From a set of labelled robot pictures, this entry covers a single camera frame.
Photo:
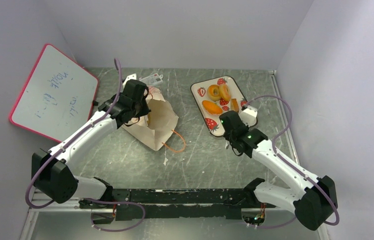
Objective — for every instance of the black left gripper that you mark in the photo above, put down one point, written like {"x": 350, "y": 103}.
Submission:
{"x": 145, "y": 110}

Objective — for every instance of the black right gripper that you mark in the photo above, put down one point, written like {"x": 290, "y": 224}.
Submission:
{"x": 229, "y": 122}

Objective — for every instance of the beige paper gift bag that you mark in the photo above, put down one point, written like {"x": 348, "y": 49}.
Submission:
{"x": 155, "y": 128}

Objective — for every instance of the orange fake bread slice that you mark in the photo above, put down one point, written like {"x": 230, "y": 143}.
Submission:
{"x": 234, "y": 106}

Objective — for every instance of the orange fake bread bun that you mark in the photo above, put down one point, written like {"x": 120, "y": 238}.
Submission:
{"x": 212, "y": 108}

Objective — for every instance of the orange fake bread roll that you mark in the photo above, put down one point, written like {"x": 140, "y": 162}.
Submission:
{"x": 225, "y": 92}

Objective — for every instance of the orange fake donut bread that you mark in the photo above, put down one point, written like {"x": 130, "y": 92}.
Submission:
{"x": 213, "y": 92}

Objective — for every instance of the strawberry print white tray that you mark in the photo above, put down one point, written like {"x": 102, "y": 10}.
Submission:
{"x": 199, "y": 92}

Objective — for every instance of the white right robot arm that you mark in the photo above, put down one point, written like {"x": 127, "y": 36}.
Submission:
{"x": 312, "y": 199}

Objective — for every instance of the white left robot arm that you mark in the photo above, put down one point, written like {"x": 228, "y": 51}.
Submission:
{"x": 50, "y": 169}

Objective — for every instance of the clear plastic package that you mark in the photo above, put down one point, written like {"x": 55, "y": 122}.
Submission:
{"x": 152, "y": 80}

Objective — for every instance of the pink framed whiteboard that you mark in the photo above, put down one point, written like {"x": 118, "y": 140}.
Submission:
{"x": 57, "y": 98}

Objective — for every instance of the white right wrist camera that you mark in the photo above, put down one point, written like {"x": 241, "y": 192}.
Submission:
{"x": 248, "y": 116}

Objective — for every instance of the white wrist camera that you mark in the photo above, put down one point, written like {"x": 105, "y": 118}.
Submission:
{"x": 130, "y": 77}
{"x": 248, "y": 116}

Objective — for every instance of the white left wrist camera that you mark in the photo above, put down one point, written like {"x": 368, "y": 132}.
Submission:
{"x": 130, "y": 77}

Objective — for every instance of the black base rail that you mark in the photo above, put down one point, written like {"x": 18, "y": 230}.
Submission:
{"x": 130, "y": 204}

